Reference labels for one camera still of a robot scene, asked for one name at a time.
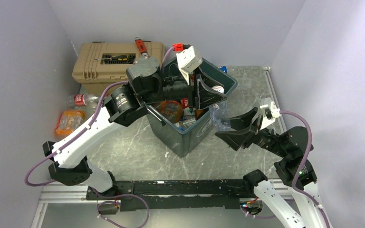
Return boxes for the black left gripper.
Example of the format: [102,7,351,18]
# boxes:
[142,66,228,111]

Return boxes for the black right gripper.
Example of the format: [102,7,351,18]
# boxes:
[214,106,288,157]

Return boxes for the clear bottle blue label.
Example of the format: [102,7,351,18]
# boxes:
[209,101,231,132]

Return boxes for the large orange bottle front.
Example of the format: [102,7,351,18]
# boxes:
[153,100,183,124]

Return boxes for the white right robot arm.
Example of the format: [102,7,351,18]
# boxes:
[215,104,332,228]

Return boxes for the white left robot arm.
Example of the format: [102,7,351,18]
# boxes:
[44,57,227,200]

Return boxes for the blue cap bottle behind bin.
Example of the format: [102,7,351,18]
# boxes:
[218,66,227,73]

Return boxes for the dark green plastic bin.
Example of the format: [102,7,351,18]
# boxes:
[146,58,238,158]

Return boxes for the black yellow screwdriver in toolbox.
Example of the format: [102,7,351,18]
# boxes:
[96,55,129,61]

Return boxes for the tan plastic toolbox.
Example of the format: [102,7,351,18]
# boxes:
[72,41,165,95]

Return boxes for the clear bottle red label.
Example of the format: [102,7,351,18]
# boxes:
[66,93,99,107]

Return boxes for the crushed orange bottle left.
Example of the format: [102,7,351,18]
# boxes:
[55,110,85,137]

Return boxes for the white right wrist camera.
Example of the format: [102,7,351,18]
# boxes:
[259,97,281,130]

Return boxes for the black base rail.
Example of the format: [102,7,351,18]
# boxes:
[85,179,259,211]

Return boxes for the red handled adjustable wrench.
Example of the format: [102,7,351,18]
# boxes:
[134,37,148,57]

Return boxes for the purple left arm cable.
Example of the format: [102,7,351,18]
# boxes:
[24,47,177,187]

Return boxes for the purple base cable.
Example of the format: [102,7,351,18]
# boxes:
[96,193,151,228]

